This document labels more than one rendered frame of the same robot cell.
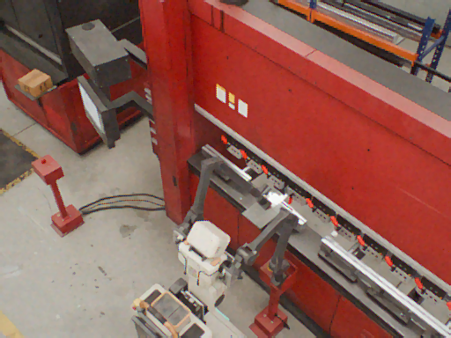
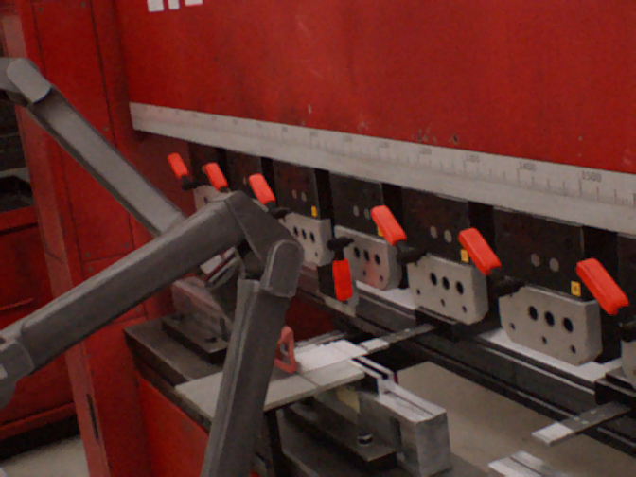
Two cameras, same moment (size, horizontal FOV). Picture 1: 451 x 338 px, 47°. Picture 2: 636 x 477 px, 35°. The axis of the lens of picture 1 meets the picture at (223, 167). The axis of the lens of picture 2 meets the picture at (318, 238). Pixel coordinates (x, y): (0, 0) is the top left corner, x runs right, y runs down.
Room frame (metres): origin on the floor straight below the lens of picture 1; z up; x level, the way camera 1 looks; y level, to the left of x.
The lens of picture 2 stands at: (0.85, -0.83, 1.62)
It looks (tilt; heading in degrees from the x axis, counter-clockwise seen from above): 14 degrees down; 16
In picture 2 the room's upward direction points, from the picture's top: 7 degrees counter-clockwise
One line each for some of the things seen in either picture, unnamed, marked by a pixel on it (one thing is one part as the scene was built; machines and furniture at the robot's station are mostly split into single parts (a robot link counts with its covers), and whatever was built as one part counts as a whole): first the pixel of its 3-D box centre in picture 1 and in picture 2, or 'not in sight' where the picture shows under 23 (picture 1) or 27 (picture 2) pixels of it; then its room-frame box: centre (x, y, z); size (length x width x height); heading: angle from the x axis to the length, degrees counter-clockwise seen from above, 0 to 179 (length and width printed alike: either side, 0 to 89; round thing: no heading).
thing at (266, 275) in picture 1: (277, 272); not in sight; (1.95, -0.38, 0.75); 0.20 x 0.16 x 0.18; 43
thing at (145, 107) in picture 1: (136, 111); (8, 194); (3.16, 0.69, 1.18); 0.40 x 0.24 x 0.07; 43
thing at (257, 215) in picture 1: (263, 210); (268, 381); (2.30, -0.29, 1.00); 0.26 x 0.18 x 0.01; 133
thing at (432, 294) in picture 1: (433, 287); not in sight; (1.54, -1.20, 1.26); 0.15 x 0.09 x 0.17; 43
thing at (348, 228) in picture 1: (349, 224); (566, 276); (1.98, -0.79, 1.26); 0.15 x 0.09 x 0.17; 43
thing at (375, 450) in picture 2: not in sight; (335, 431); (2.33, -0.38, 0.89); 0.30 x 0.05 x 0.03; 43
